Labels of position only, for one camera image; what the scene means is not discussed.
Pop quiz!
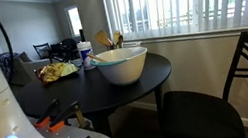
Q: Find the dark utensil holder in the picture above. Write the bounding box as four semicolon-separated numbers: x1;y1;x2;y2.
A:
106;42;124;51

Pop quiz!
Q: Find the yellow snack bag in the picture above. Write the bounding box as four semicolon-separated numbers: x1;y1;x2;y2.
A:
34;59;82;86

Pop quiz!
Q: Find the black lattice-back chair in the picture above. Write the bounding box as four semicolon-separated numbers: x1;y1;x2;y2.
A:
32;41;53;62

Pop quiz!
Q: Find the white window sill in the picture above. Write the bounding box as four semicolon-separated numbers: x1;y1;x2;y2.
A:
123;19;248;58

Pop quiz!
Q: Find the black metal chair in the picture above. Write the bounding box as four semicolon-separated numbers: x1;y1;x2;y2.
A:
149;30;248;138

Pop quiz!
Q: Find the dark office chair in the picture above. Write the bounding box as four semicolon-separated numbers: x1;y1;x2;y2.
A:
47;36;81;65

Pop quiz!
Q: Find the white canister blue label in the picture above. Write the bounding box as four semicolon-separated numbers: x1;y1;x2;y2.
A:
76;39;98;72

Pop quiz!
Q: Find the grey sofa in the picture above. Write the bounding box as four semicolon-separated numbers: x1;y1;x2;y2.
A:
0;45;54;89

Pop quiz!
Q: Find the round black table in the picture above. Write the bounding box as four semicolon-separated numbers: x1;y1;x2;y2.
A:
13;48;184;138

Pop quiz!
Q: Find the black clamp orange tip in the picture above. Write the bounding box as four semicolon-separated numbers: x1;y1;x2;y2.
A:
30;98;64;129
44;99;87;134

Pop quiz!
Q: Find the small bright window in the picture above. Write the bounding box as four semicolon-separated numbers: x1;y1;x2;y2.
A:
64;5;85;38

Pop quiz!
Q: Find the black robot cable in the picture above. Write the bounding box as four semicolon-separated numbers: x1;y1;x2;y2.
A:
0;0;20;87

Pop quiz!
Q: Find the white bowl teal rim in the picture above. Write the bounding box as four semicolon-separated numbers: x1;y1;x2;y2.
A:
88;43;153;91

